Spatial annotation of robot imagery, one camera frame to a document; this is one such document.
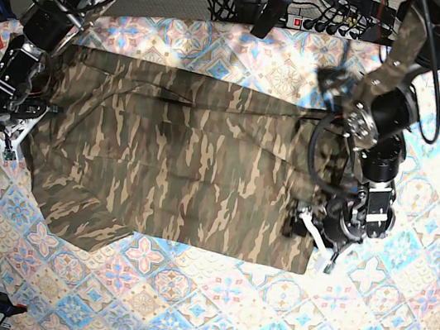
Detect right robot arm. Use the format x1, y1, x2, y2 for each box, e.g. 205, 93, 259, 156
0, 0, 114, 162

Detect black blue clamp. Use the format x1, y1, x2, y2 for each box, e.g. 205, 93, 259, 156
0, 294, 28, 327

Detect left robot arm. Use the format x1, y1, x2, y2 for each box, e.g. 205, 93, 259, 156
290, 0, 440, 274

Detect camouflage T-shirt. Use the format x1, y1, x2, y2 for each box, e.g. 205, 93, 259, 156
23, 45, 327, 274

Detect patterned tile tablecloth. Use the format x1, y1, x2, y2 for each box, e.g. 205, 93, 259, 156
0, 0, 440, 330

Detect white power strip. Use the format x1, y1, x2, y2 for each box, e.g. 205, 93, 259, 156
281, 13, 367, 40

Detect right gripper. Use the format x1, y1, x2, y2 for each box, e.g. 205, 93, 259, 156
0, 102, 51, 162

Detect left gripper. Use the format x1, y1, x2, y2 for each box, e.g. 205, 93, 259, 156
281, 203, 338, 275

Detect tangled black cables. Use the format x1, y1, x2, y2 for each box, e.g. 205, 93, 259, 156
203, 0, 247, 27

